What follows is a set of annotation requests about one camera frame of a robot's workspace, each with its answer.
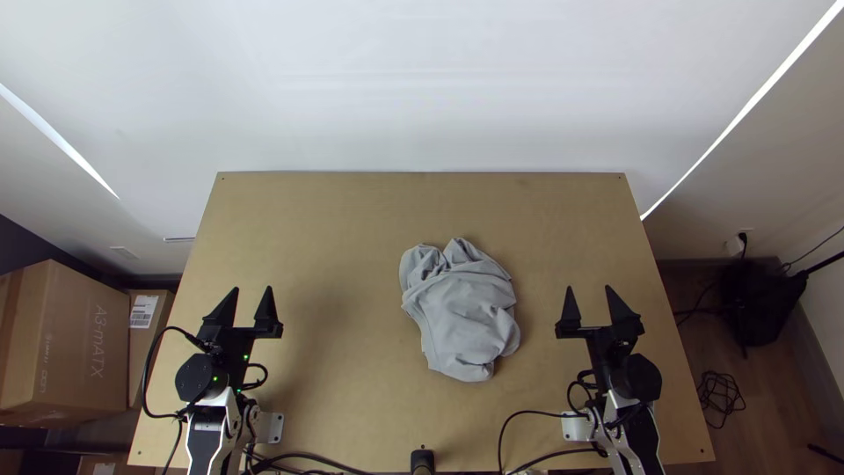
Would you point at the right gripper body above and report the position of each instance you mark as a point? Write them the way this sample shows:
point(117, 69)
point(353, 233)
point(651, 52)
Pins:
point(603, 346)

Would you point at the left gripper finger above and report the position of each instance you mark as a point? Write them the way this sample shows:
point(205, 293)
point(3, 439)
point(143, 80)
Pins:
point(224, 310)
point(267, 310)

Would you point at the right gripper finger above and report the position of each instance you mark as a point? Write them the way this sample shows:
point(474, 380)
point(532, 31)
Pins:
point(620, 310)
point(570, 310)

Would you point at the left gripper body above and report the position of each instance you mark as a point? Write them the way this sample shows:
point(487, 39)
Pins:
point(231, 343)

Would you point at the grey t-shirt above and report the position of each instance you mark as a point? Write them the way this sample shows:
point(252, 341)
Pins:
point(461, 317)

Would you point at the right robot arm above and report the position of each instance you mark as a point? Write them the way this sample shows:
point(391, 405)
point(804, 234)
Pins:
point(643, 377)

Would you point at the small labelled cardboard box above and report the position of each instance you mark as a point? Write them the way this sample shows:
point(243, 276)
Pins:
point(148, 343)

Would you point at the black bag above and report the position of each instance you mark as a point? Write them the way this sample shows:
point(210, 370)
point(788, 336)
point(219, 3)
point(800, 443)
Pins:
point(758, 303)

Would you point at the large cardboard box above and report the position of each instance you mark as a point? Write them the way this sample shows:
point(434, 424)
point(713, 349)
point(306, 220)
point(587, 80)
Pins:
point(59, 336)

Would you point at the white wall outlet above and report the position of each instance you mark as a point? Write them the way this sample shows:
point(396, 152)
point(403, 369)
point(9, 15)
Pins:
point(733, 245)

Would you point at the black camera stand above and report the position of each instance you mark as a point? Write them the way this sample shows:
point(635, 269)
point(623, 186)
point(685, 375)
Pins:
point(824, 262)

